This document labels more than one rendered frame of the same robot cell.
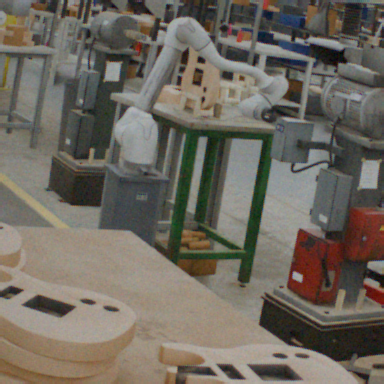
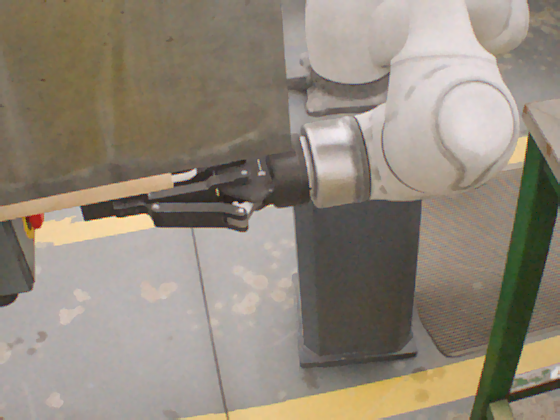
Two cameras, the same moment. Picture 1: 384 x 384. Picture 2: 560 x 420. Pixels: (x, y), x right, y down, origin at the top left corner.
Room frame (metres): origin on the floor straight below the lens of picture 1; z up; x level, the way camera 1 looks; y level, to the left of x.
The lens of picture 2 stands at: (5.80, -0.67, 1.71)
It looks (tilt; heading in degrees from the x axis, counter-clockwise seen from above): 46 degrees down; 118
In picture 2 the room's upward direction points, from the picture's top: 5 degrees counter-clockwise
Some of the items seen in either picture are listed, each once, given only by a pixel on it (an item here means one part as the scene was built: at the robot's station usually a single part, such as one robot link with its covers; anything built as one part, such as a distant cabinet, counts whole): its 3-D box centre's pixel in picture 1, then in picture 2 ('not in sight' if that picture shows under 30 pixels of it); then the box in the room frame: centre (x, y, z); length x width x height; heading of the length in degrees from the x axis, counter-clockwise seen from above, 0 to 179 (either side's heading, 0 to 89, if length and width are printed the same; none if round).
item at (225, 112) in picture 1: (220, 108); not in sight; (6.09, 0.20, 0.98); 0.27 x 0.16 x 0.09; 35
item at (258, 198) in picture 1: (256, 211); not in sight; (6.02, -0.10, 0.45); 0.05 x 0.05 x 0.90; 36
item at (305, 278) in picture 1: (316, 260); not in sight; (5.02, -0.41, 0.49); 0.25 x 0.12 x 0.37; 36
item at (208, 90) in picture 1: (201, 74); not in sight; (5.99, 0.33, 1.17); 0.35 x 0.04 x 0.40; 34
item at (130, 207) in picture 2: not in sight; (138, 212); (5.38, -0.18, 1.07); 0.05 x 0.03 x 0.01; 36
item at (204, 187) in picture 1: (205, 184); not in sight; (6.47, 0.22, 0.45); 0.05 x 0.05 x 0.90; 36
